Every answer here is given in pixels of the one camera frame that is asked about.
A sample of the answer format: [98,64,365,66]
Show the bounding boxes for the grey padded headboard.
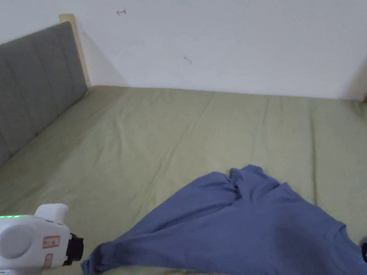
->
[0,11,94,180]

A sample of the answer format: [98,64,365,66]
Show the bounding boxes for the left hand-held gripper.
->
[0,201,85,275]

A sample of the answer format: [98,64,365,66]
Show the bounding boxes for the bed with pale green sheet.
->
[0,82,367,275]

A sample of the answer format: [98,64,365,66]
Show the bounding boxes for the blue shirt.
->
[81,159,367,275]

